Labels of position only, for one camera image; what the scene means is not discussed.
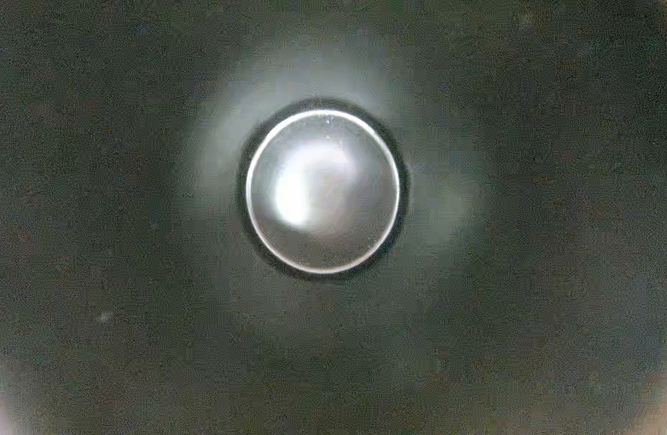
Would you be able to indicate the black mug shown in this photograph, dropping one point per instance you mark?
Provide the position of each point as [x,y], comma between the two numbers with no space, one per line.
[524,292]

